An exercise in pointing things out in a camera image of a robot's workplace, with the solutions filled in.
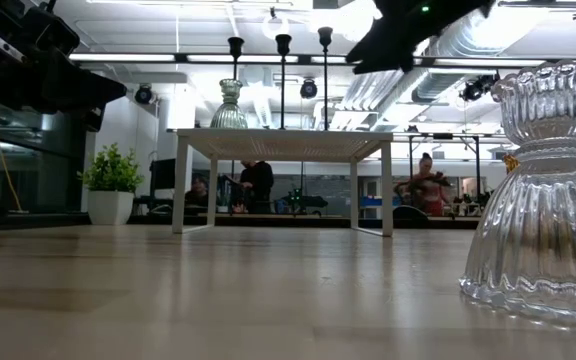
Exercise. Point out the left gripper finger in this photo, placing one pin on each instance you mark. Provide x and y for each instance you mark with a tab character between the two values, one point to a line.
93	92

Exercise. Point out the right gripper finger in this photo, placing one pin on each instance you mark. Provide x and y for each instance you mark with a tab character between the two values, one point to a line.
375	42
393	64

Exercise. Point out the black tall candlestick holder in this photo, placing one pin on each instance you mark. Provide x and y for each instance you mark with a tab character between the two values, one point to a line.
235	47
325	37
283	45

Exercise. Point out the green glass candlestick holder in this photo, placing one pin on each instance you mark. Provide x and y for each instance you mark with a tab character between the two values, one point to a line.
229	112

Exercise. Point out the black ceiling spotlight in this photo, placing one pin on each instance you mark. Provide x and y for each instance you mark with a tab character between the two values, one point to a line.
144	95
308	89
475	90

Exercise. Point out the green plant in white pot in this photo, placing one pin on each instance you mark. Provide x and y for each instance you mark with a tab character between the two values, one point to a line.
110	175

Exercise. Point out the black computer monitor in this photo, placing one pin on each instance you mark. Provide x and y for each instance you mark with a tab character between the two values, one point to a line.
163	174

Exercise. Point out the person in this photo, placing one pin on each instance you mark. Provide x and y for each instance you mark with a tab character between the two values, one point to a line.
257	182
196	192
425	192

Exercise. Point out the white perforated metal shelf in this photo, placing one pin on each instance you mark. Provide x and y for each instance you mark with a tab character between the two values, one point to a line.
283	142

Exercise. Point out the amber glass candlestick holder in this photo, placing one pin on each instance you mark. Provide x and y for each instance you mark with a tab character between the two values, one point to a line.
510	162

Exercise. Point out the clear glass candlestick holder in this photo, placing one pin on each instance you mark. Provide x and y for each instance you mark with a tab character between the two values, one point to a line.
543	225

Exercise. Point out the black aluminium table frame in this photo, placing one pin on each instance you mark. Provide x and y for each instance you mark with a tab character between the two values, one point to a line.
318	221

